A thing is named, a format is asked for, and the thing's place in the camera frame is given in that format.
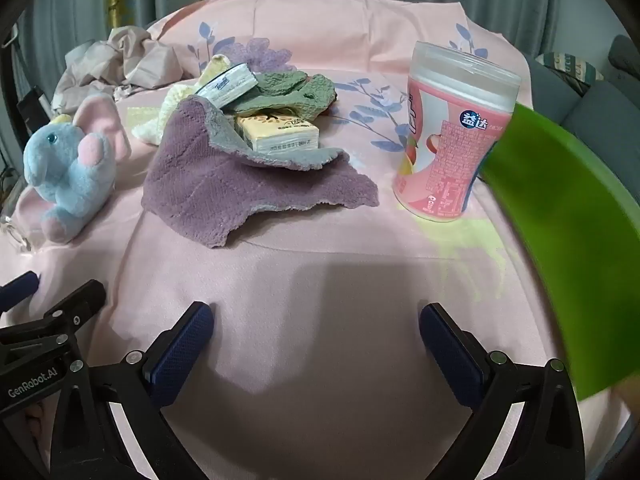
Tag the cream knitted cloth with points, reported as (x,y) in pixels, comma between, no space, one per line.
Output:
(150,127)

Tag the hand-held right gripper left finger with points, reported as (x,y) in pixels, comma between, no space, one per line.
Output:
(185,340)

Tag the green knitted cloth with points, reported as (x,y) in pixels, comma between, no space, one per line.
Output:
(295,95)

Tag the grey sofa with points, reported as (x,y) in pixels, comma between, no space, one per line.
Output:
(600,100)

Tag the purple fleece towel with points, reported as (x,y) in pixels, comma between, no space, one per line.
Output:
(200,185)

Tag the pink floral bed sheet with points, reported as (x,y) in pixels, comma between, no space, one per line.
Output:
(320,260)

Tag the yellow tissue pack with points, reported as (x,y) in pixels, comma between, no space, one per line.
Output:
(275,132)

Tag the blue elephant plush toy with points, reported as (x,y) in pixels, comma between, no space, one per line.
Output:
(65,160)

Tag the pink plastic canister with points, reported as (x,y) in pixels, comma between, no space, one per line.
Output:
(440,150)

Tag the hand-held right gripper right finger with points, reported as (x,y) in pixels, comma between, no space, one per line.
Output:
(450,350)

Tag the crumpled beige cloth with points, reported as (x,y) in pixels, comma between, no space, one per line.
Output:
(145,60)

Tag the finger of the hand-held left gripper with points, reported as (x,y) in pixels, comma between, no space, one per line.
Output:
(75,305)
(20,290)

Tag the green storage box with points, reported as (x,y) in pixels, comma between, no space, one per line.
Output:
(565,220)

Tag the blue tissue pack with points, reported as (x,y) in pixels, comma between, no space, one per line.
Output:
(227,85)

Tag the striped pillow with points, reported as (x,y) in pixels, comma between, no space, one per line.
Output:
(570,67)

